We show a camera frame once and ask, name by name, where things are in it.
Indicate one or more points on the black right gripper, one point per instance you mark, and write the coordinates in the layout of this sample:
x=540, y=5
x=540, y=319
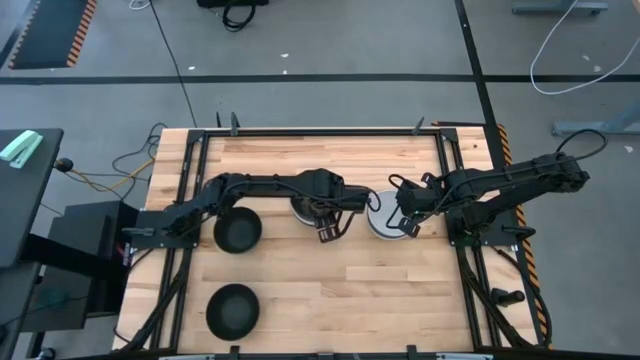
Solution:
x=417, y=197

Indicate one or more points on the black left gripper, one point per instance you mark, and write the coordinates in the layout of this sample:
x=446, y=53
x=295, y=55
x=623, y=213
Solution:
x=350, y=200

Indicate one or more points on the white ribbed bowl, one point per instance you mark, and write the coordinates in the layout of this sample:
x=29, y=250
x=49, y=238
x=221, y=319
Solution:
x=382, y=217
x=300, y=216

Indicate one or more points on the dark grey bowl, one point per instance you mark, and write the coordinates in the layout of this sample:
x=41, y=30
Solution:
x=232, y=312
x=237, y=230

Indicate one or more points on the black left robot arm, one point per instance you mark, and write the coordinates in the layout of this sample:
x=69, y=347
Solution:
x=270, y=185

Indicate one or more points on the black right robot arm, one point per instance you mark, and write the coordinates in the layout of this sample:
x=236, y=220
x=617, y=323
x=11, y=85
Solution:
x=500, y=180

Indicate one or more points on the grey desk foot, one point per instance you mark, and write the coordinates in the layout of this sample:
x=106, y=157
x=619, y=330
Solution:
x=560, y=7
x=590, y=127

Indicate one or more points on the black cabinet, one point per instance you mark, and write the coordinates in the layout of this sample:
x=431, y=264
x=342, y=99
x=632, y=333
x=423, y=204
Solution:
x=95, y=225

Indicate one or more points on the black equipment box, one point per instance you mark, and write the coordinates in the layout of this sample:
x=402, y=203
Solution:
x=232, y=3

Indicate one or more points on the black power plug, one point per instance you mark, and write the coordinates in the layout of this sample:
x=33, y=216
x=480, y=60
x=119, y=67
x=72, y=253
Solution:
x=64, y=164

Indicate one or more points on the black desk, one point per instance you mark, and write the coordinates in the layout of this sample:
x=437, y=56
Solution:
x=25, y=210

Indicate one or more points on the light green stapler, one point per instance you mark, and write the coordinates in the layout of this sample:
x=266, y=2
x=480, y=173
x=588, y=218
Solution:
x=20, y=146

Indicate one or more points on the black orange-striped floor mat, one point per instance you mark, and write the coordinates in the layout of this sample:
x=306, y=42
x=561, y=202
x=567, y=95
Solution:
x=47, y=30

